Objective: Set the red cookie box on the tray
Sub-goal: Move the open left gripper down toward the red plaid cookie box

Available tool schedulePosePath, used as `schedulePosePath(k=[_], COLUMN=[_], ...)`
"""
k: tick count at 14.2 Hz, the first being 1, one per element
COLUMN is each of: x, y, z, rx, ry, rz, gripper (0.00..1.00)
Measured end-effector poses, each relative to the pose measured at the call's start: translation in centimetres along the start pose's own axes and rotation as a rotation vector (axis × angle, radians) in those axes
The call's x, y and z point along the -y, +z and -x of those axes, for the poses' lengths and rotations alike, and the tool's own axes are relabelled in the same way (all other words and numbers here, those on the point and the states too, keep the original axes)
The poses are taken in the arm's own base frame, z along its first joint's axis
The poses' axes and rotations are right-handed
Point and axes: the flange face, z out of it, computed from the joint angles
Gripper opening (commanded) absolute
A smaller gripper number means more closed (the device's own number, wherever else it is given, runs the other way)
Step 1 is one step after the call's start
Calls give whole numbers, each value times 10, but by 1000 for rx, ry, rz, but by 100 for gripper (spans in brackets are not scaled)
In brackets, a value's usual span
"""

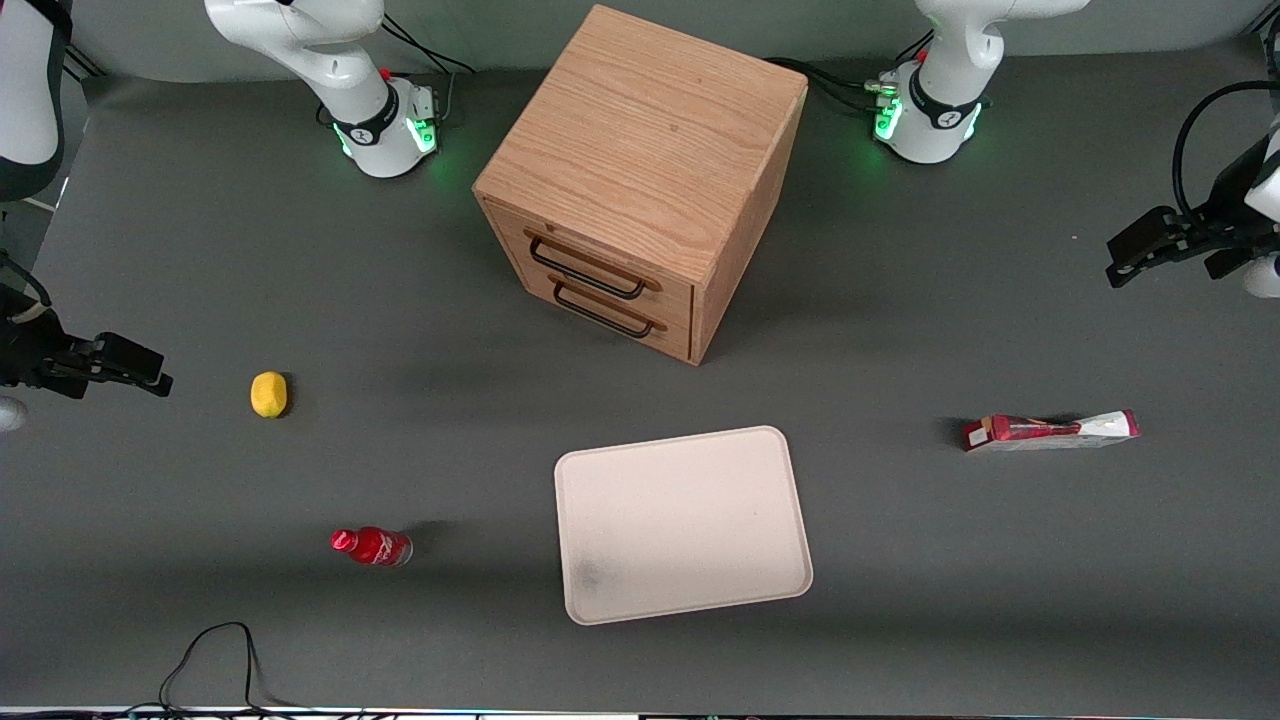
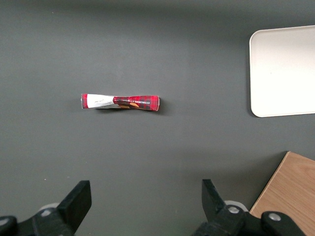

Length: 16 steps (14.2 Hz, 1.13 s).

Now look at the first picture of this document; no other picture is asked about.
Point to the yellow lemon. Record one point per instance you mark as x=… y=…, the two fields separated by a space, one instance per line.
x=268 y=394

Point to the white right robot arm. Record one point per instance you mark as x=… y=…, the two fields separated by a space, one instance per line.
x=300 y=50

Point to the red tartan cookie box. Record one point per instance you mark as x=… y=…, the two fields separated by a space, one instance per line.
x=1030 y=431

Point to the beige plastic tray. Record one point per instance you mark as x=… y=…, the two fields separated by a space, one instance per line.
x=680 y=525

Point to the wooden two-drawer cabinet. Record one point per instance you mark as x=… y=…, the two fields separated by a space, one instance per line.
x=640 y=130

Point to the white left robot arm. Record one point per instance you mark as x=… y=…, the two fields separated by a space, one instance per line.
x=945 y=95

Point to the red cola bottle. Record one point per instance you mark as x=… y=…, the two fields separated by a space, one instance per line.
x=375 y=546

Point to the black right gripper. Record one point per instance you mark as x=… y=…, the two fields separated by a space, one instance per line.
x=28 y=352

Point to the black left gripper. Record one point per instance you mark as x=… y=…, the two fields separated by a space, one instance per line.
x=1216 y=236

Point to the wooden drawer front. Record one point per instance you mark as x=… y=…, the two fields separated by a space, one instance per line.
x=600 y=250
x=670 y=335

